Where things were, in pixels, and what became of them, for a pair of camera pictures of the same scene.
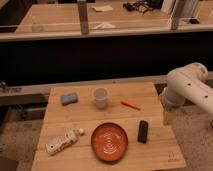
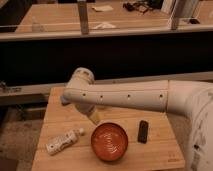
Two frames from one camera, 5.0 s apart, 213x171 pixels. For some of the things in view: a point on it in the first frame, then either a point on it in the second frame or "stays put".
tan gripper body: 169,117 to 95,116
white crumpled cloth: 105,25 stays put
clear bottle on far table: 37,27 stays put
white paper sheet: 102,8 stays put
